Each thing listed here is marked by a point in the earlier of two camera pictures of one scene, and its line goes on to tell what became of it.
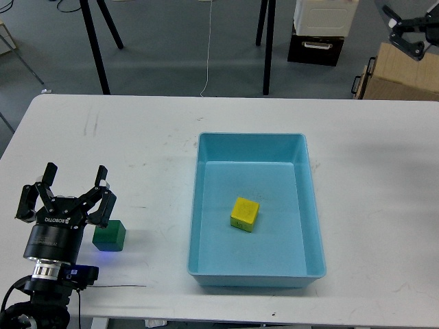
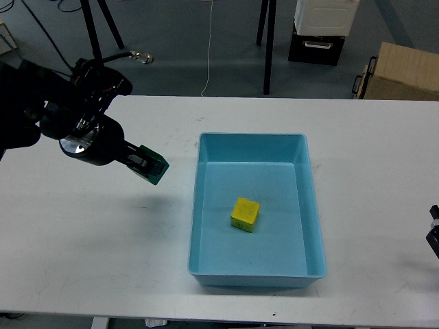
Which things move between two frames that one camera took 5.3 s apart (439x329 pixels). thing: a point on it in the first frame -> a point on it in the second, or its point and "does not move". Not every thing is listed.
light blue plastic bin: [285, 248] does not move
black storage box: [315, 49] does not move
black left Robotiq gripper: [57, 234] -> [101, 143]
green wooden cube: [111, 238] -> [154, 173]
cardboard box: [400, 76] does not move
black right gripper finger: [415, 50] -> [432, 238]
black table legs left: [93, 41] does not move
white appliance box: [324, 18] does not move
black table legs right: [270, 31] does not move
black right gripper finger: [415, 25] -> [434, 212]
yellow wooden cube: [244, 213] does not move
